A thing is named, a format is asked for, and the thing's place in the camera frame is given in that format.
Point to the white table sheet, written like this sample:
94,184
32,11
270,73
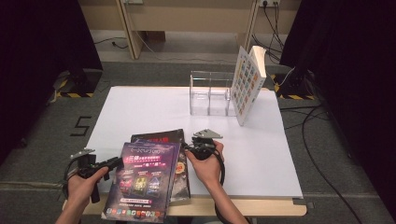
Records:
155,105

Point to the person's right hand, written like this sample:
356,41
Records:
210,171

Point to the black stand base striped tape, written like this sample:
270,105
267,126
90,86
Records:
294,85
84,82

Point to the black red cover book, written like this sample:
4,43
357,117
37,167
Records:
184,186

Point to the white wall socket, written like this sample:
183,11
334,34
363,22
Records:
269,2

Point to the black curtain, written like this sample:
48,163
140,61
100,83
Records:
37,46
358,62

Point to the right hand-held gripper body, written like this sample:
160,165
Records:
204,149

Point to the white picture grid book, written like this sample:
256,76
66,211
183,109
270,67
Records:
247,87

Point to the beige wooden desk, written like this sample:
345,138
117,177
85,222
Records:
186,18

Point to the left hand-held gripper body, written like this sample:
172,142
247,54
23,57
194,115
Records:
88,166

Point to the person's left hand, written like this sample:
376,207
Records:
81,193

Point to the clear acrylic book rack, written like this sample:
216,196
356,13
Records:
208,102

